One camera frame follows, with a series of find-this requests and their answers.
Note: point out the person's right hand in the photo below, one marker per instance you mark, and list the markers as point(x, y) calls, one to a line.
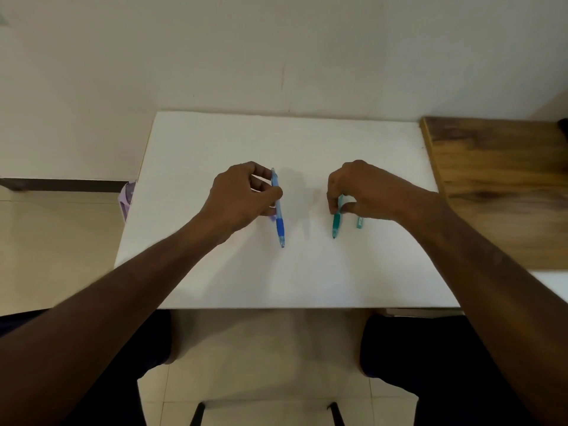
point(377, 192)

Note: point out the person's left hand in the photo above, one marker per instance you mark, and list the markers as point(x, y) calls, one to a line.
point(230, 199)

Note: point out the person's left thumb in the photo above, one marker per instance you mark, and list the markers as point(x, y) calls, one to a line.
point(270, 197)

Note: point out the person's right thumb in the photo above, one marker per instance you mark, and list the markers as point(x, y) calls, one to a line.
point(351, 208)

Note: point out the person's left middle finger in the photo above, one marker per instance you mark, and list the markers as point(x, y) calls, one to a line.
point(261, 184)

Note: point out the teal ballpoint pen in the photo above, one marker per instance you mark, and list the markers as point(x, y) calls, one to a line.
point(336, 224)

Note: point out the blue ballpoint pen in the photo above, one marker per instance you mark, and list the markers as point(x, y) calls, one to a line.
point(279, 226)

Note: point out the person's right forearm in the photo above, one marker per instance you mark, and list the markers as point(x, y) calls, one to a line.
point(497, 288)

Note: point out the person's left forearm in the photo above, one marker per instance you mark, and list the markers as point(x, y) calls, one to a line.
point(97, 323)

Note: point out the teal pen cap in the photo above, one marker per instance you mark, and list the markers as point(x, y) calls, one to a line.
point(359, 223)

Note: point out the lavender plastic bin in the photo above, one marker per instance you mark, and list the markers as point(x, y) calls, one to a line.
point(126, 200)

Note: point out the brown wooden table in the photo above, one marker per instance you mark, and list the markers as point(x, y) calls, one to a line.
point(501, 186)

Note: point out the person's right leg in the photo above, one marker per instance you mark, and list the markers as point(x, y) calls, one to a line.
point(426, 363)

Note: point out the person's leg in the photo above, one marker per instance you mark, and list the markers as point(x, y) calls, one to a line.
point(148, 341)
point(426, 363)

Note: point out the person's left leg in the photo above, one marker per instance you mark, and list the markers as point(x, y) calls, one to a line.
point(148, 341)

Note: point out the black metal chair leg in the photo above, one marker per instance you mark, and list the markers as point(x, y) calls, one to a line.
point(336, 413)
point(197, 414)

